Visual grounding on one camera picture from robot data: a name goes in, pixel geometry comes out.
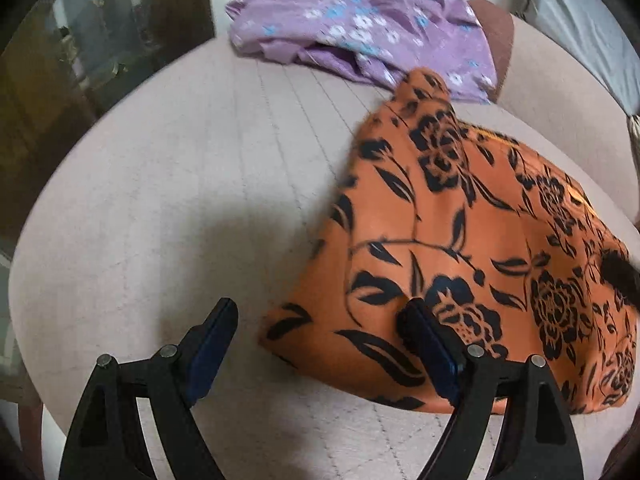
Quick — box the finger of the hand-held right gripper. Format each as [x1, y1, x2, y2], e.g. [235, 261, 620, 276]
[599, 249, 640, 307]

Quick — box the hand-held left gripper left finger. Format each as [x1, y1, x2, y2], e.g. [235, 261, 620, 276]
[59, 297, 240, 480]

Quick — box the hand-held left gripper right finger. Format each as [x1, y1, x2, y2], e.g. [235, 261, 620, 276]
[397, 297, 586, 480]

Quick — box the orange black floral shirt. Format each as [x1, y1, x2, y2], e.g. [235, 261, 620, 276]
[259, 66, 640, 416]

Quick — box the pink sofa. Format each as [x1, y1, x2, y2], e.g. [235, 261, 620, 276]
[10, 0, 640, 480]

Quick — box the grey pillow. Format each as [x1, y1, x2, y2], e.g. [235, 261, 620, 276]
[520, 0, 640, 117]

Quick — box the wooden stained glass door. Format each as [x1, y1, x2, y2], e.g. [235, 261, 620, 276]
[0, 0, 217, 243]

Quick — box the purple floral garment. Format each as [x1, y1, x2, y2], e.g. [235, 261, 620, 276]
[225, 0, 499, 105]

